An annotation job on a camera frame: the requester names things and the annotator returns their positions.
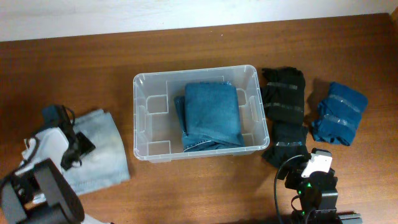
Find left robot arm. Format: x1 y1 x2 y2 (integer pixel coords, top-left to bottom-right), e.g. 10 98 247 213
1 105 98 224

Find light blue jeans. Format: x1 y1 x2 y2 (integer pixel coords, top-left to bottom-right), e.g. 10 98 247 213
63 109 130 195

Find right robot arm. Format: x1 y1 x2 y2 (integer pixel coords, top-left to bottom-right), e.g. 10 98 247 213
274 148 363 224

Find dark blue jeans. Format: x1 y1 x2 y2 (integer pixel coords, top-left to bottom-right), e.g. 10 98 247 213
174 82 245 152

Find large black taped garment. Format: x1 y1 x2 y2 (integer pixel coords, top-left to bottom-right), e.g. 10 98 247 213
262 67 305 125

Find teal taped garment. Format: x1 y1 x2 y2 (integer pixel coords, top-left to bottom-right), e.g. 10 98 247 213
312 82 368 146

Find small black taped garment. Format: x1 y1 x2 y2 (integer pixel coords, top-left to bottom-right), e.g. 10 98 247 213
262 122 308 168

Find clear plastic storage container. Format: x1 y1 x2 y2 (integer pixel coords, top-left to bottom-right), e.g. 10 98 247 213
133 65 271 163

